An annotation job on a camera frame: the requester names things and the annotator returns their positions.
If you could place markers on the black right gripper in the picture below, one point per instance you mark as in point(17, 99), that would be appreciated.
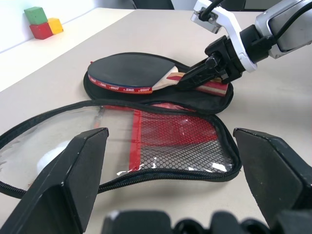
point(226, 58)

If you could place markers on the dark chair backrest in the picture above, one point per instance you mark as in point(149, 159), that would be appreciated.
point(153, 3)

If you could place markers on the red wooden block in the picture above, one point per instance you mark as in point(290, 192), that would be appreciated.
point(41, 30)

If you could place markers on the black rubber table tennis paddle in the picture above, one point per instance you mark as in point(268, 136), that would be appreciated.
point(126, 70)

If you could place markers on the black red paddle case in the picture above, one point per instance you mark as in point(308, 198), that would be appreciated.
point(170, 136)

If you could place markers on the green wooden block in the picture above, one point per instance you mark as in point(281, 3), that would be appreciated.
point(36, 15)

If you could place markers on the yellow wooden block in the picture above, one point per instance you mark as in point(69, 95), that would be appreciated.
point(56, 25)

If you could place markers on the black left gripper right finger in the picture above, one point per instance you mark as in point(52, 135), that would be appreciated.
point(273, 175)

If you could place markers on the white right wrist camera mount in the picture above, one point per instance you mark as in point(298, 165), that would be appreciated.
point(231, 22)

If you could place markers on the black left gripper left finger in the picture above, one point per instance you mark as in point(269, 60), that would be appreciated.
point(56, 190)

